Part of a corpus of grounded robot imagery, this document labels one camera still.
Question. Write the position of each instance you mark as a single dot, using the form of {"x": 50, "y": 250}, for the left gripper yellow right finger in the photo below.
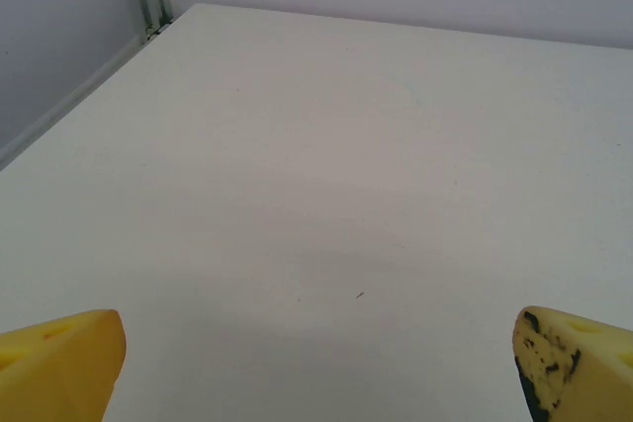
{"x": 588, "y": 382}

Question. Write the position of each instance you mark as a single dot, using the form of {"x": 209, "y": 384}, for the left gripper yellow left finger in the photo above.
{"x": 59, "y": 372}

